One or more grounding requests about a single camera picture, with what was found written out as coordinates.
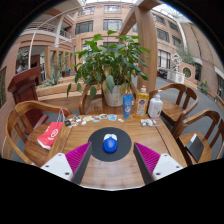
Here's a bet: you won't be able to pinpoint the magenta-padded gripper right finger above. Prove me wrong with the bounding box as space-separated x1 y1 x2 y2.
132 142 184 186

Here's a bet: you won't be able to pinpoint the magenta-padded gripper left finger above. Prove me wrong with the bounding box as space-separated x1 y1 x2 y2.
40 142 93 186

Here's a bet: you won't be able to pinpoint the blue and white computer mouse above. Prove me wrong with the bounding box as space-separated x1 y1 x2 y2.
102 133 119 154

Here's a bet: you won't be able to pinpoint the black round mouse pad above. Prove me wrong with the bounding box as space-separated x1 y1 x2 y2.
87 126 133 163

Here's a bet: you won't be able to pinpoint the red paper shopping bag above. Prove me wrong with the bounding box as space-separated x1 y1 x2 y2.
36 108 67 151

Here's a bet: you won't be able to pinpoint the black notebook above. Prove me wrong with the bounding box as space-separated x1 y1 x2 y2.
185 133 205 164

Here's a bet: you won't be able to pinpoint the clear plastic packet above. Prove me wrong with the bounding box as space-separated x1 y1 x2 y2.
140 118 158 128

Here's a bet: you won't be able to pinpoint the wooden armchair holding black notebook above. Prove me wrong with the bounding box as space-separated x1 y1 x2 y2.
173 109 224 167

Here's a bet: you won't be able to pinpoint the empty wooden armchair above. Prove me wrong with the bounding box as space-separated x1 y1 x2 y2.
148 83 200 130

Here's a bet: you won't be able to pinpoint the white pump bottle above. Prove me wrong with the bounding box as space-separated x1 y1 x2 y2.
147 89 164 119

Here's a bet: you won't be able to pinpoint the wooden armchair holding red bag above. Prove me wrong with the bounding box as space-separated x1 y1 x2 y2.
1 100 73 167

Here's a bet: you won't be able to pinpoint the yellow dish soap bottle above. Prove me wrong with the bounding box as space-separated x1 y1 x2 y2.
133 85 150 120

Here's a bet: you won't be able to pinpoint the blue squeeze tube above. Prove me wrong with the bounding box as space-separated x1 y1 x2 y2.
122 93 134 120

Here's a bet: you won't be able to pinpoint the wooden armchair holding plant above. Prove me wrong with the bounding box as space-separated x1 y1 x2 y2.
78 83 140 116

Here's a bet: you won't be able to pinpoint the dark red wooden lectern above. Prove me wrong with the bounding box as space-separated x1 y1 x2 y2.
7 65 50 130

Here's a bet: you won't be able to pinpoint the spiky agave plant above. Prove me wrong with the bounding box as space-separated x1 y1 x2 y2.
43 64 65 86

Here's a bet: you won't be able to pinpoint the dark bust statue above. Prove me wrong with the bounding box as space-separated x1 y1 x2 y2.
16 49 30 73

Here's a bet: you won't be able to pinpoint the green plant in white pot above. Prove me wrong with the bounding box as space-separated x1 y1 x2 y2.
66 29 152 108

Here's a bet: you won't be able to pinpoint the white keychain charms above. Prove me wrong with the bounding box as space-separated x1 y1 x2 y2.
68 115 83 128

